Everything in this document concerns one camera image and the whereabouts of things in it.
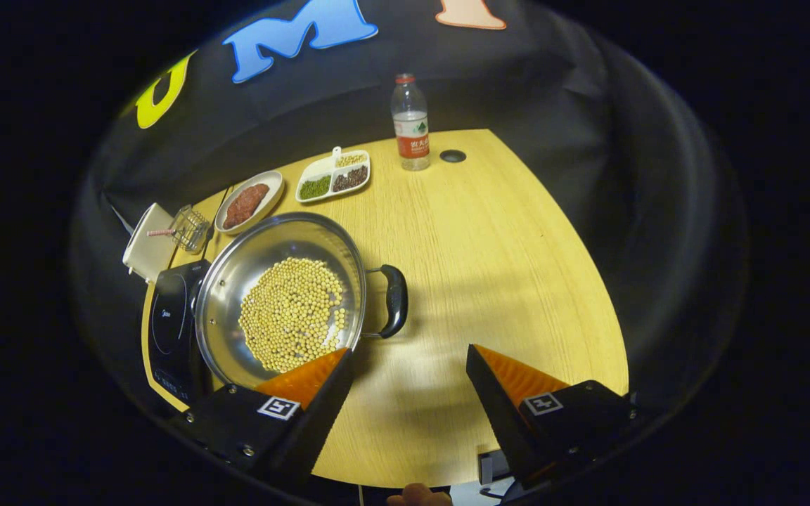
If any pile of yellow soybeans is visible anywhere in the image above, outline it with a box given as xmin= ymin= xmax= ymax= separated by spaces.
xmin=238 ymin=257 xmax=348 ymax=373

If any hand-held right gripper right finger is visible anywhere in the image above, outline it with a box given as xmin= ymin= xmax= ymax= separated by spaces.
xmin=466 ymin=344 xmax=648 ymax=489

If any heap of dark beans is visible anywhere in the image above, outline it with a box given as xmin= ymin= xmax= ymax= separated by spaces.
xmin=332 ymin=165 xmax=368 ymax=193

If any white toaster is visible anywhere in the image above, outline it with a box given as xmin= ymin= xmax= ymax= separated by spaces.
xmin=122 ymin=202 xmax=177 ymax=284

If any white divided dish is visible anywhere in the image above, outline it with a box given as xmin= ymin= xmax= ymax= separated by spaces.
xmin=295 ymin=146 xmax=371 ymax=205

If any black induction cooktop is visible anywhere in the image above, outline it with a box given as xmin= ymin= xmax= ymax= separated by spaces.
xmin=146 ymin=260 xmax=212 ymax=405

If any grey box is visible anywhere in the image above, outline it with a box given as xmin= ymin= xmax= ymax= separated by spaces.
xmin=477 ymin=450 xmax=511 ymax=486

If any wire mesh basket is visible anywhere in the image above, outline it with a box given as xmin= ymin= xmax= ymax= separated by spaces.
xmin=169 ymin=205 xmax=210 ymax=254

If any brown meat piece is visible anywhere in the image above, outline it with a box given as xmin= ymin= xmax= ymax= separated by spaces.
xmin=238 ymin=184 xmax=270 ymax=213
xmin=222 ymin=199 xmax=252 ymax=229

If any steel pot with black handles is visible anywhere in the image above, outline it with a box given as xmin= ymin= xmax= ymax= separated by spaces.
xmin=194 ymin=212 xmax=409 ymax=391

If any clear water bottle red label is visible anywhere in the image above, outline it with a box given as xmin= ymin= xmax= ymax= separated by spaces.
xmin=391 ymin=73 xmax=431 ymax=171

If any round white plate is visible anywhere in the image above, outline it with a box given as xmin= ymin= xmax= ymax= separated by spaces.
xmin=214 ymin=170 xmax=285 ymax=235

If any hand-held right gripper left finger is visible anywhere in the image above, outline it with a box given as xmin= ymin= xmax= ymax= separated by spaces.
xmin=169 ymin=346 xmax=356 ymax=493

